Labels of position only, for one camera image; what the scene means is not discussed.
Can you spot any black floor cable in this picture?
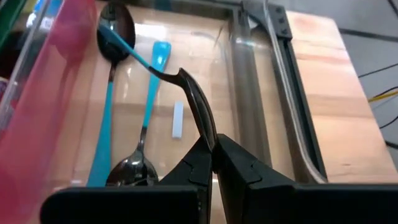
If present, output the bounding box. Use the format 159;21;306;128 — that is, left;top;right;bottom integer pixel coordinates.
357;61;398;79

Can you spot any black spoon teal handle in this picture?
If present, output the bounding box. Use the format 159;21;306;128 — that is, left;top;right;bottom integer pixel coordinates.
98;23;218;153
86;2;137;187
105;40;172;187

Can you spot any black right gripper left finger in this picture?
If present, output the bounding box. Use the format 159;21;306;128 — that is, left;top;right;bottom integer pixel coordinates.
39;136;215;224

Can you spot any white label sticker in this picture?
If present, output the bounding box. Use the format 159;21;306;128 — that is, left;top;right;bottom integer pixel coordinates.
171;100;185;139

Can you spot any yellow floor cable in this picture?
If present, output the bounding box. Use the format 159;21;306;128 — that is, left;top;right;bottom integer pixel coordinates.
368;89;398;103

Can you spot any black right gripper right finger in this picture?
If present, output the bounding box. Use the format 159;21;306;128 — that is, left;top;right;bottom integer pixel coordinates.
214;133;398;224

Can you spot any clear plastic bin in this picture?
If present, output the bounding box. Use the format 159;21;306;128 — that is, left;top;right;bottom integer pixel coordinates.
46;0;329;190

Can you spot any pink plastic bin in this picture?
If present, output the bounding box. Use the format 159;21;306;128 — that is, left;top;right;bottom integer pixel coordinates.
0;0;100;224

